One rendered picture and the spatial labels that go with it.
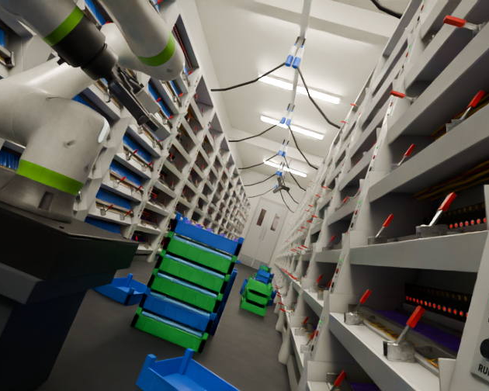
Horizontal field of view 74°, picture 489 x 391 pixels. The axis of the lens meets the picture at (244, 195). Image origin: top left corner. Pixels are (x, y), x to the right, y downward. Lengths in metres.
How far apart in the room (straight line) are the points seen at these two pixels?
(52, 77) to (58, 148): 0.25
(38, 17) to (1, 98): 0.21
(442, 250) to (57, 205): 0.68
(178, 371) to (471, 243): 0.94
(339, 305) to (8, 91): 0.95
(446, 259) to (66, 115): 0.71
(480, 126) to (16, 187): 0.80
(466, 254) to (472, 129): 0.20
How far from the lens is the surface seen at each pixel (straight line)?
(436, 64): 1.15
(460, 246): 0.48
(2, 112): 0.84
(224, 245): 1.34
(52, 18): 0.73
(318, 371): 1.02
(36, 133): 0.79
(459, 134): 0.61
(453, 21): 0.76
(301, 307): 1.69
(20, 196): 0.75
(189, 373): 1.17
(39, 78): 0.93
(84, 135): 0.75
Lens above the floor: 0.44
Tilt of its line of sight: 9 degrees up
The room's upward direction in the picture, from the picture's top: 21 degrees clockwise
